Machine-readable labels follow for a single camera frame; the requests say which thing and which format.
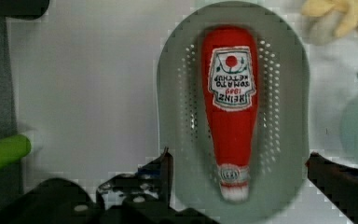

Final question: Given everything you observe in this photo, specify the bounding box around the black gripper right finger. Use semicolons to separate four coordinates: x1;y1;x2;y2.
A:
305;152;358;224

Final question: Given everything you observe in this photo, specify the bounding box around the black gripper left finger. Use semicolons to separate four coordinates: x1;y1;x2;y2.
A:
96;147;173;210

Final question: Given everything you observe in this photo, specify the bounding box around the red plush ketchup bottle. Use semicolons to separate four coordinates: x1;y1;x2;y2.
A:
200;26;258;203

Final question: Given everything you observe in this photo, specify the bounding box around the green oval strainer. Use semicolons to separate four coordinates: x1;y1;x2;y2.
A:
157;2;310;224

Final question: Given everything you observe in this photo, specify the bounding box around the green plush pear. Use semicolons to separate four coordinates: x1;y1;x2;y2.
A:
0;134;32;169

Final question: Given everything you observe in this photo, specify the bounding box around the yellow plush banana bunch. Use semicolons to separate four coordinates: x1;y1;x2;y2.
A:
301;0;358;46

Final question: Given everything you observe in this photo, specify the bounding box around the black round base upper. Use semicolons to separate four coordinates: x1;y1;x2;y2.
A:
0;0;50;20

